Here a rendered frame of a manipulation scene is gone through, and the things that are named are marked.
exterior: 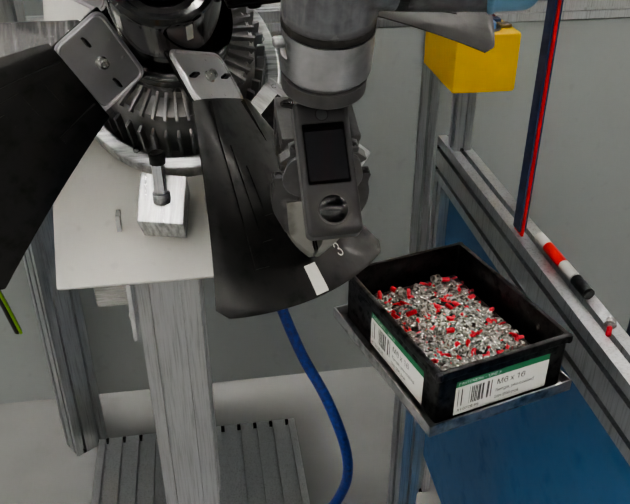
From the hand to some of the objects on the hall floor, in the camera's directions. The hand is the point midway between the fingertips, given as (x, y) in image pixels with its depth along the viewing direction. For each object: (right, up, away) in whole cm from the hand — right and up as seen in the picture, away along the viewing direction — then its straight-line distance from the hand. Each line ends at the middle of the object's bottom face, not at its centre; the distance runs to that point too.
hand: (315, 252), depth 76 cm
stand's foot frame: (-23, -65, +82) cm, 107 cm away
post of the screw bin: (+13, -78, +60) cm, 100 cm away
